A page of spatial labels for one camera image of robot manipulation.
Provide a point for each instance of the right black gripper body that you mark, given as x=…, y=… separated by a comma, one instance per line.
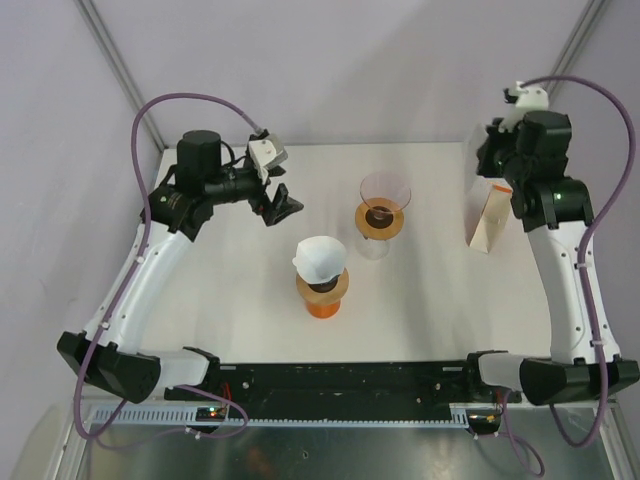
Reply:
x=499, y=158

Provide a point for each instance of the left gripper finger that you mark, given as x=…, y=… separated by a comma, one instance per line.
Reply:
x=280, y=199
x=276, y=212

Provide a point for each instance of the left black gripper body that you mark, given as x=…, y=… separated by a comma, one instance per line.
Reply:
x=237, y=184

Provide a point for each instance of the single white paper filter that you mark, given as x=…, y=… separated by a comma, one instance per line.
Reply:
x=319, y=259

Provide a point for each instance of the pink glass dripper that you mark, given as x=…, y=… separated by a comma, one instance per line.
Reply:
x=385, y=189

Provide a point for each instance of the orange glass carafe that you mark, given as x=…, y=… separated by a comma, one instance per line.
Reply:
x=322, y=311

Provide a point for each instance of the clear glass carafe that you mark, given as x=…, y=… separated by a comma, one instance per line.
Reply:
x=372, y=249

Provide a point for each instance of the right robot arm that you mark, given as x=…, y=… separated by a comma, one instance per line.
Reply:
x=556, y=211

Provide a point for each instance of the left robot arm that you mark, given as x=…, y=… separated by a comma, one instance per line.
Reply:
x=107, y=353

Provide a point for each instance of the white paper coffee filters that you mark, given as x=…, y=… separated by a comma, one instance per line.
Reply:
x=488, y=206

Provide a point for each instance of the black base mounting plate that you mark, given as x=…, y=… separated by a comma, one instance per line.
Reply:
x=320, y=387

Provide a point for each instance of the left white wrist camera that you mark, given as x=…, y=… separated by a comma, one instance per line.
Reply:
x=267, y=153

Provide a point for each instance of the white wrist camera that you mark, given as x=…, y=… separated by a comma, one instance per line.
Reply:
x=267, y=153
x=522, y=99

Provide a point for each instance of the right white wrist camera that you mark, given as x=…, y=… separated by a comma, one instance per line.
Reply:
x=522, y=99

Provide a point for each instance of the white slotted cable duct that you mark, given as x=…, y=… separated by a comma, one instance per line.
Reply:
x=412, y=416

